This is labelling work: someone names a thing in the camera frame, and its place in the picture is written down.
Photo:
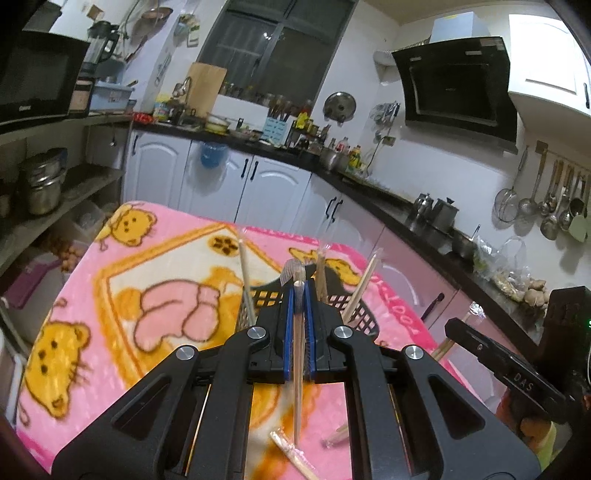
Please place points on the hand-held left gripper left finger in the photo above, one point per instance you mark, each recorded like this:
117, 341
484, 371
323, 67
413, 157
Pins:
289, 332

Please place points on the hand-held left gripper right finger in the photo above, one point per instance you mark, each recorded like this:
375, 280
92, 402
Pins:
310, 332

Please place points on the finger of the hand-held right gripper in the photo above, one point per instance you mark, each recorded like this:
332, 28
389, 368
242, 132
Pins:
508, 369

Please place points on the dark green perforated utensil holder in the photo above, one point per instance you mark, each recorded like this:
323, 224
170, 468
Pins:
358, 318

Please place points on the plastic bags of food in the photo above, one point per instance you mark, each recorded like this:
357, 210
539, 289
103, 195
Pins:
508, 277

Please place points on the hanging steel ladle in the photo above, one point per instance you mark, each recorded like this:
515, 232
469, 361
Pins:
528, 207
549, 226

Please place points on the black cooking pot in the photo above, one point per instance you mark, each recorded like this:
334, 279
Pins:
464, 244

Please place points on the black countertop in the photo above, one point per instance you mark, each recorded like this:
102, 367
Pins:
392, 210

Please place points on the pink printed blanket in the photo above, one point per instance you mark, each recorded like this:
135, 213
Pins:
161, 240

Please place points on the steel kettle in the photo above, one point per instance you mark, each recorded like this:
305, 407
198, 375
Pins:
421, 208

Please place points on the steel bowl pot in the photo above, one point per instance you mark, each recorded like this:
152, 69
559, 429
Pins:
331, 159

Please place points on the yellow bottle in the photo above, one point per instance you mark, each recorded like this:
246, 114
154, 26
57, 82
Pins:
355, 159

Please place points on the blue plastic bag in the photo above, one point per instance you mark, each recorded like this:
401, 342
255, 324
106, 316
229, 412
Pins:
213, 154

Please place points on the spice rack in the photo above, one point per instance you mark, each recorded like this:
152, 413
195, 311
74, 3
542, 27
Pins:
304, 134

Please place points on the blue knife block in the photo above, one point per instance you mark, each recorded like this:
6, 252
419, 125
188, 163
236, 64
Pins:
276, 129

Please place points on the white kitchen cabinets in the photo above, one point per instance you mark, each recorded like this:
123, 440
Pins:
157, 166

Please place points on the steel pot lid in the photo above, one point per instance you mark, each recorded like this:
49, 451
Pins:
340, 107

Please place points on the clear plastic container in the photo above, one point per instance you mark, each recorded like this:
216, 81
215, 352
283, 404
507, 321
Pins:
91, 217

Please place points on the pile of brown eggs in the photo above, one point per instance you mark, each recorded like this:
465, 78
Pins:
69, 256

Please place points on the wooden shelf unit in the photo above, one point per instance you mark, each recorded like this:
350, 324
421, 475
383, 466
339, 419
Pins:
92, 180

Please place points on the wooden cutting board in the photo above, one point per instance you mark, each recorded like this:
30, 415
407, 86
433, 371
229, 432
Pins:
205, 85

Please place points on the purple lidded container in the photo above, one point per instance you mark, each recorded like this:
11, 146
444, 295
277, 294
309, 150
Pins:
27, 281

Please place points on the black range hood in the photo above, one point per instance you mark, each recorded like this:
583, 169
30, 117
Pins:
452, 87

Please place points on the stack of steel pots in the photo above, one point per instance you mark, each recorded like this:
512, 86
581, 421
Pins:
44, 189

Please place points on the dark kitchen window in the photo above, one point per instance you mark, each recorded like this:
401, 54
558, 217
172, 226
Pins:
277, 46

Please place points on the blue plastic basket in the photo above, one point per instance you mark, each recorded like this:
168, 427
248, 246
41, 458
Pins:
111, 97

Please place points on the brown and black canister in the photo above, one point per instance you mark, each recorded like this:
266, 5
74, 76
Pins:
82, 98

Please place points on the blender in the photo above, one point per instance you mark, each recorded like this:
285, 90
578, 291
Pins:
99, 46

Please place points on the black microwave oven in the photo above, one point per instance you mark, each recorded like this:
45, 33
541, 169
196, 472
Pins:
37, 78

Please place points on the wall socket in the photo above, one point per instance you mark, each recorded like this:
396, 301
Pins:
388, 141

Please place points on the white wall cabinet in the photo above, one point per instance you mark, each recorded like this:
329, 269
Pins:
549, 69

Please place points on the range hood duct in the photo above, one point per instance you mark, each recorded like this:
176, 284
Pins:
459, 27

